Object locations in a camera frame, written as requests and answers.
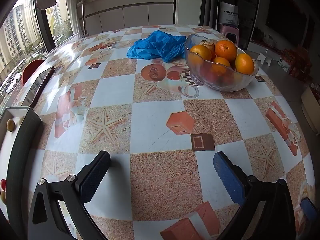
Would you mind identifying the orange in bowl top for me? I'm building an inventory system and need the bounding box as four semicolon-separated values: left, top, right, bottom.
215;40;238;61

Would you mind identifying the orange in bowl right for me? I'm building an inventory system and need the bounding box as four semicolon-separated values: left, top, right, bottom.
235;53;254;75

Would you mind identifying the dark smartphone red case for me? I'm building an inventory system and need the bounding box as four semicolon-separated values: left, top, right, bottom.
22;67;55;108

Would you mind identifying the glass fruit bowl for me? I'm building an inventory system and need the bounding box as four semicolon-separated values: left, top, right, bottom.
184;34;259;92

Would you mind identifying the orange in bowl left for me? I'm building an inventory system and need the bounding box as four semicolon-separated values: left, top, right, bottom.
190;44;212;61

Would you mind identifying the blue plastic bag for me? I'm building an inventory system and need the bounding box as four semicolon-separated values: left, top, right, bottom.
126;30;187;63

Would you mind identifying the pink plastic stool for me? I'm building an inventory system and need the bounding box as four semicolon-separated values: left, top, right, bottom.
220;24;239;46

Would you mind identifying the white paper bag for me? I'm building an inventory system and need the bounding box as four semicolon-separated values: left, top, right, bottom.
219;2;239;27

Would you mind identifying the orange in bowl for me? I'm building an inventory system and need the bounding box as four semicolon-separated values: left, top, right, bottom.
235;53;254;75
215;40;238;61
190;44;212;61

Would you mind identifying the red plastic chair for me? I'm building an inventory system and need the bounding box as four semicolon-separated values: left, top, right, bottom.
21;59;44;85

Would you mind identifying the white cabinet counter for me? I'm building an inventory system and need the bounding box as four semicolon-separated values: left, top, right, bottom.
77;0;176;35

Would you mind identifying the white tray dark rim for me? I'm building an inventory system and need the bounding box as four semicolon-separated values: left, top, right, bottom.
1;106;41;239

